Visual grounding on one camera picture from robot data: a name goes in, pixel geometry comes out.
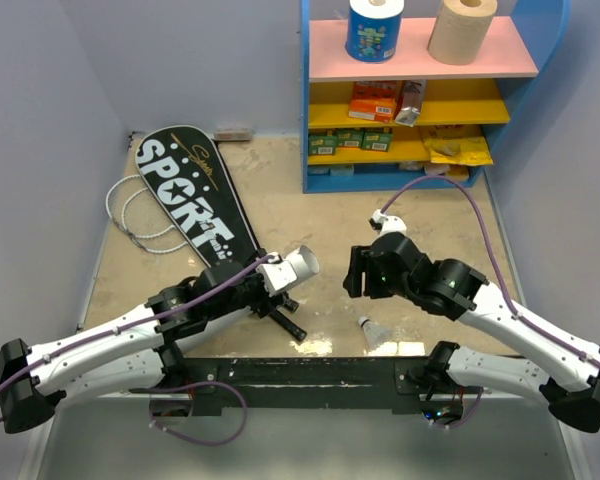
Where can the green box middle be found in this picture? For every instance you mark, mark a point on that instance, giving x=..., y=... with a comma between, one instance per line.
x=351, y=138

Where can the orange snack box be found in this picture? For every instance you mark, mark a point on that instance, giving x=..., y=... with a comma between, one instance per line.
x=373, y=100

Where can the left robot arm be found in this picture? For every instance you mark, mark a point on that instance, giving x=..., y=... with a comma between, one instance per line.
x=139, y=349

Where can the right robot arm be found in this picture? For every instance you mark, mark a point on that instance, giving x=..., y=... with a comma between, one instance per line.
x=552, y=366

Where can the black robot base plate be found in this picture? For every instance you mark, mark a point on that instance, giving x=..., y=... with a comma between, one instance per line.
x=400, y=385

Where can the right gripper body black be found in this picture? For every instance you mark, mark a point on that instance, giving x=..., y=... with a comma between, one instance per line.
x=382, y=286

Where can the aluminium rail frame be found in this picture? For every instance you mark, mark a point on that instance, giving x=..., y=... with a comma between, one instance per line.
x=60, y=261

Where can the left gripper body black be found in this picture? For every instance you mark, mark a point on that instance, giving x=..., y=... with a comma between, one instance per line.
x=252, y=294

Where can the brown paper towel roll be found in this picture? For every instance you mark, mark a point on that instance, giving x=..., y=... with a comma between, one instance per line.
x=460, y=29

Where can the green box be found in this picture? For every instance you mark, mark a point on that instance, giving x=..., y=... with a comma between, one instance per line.
x=377, y=139
x=322, y=143
x=351, y=138

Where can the small pink eraser box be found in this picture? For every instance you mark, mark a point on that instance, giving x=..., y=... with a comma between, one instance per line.
x=233, y=134

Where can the black sport racket bag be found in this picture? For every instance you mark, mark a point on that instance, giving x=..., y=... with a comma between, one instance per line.
x=186, y=174

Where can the yellow snack bag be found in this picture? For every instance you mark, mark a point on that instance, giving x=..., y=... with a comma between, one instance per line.
x=456, y=145

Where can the white shuttlecock front table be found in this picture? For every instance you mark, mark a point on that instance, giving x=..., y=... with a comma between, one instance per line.
x=375, y=334

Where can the blue shelf unit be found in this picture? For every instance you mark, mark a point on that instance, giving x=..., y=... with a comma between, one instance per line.
x=494, y=92

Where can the green box left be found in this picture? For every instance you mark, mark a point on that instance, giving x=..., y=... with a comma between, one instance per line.
x=322, y=143

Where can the green box right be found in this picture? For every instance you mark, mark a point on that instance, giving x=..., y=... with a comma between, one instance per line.
x=377, y=139

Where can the blue wrapped paper roll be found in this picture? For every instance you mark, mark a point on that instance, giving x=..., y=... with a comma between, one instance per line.
x=373, y=28

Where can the silver snack bag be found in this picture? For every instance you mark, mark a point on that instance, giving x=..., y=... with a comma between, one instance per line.
x=409, y=106

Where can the white shuttlecock tube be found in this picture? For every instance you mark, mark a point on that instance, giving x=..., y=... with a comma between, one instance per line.
x=304, y=263

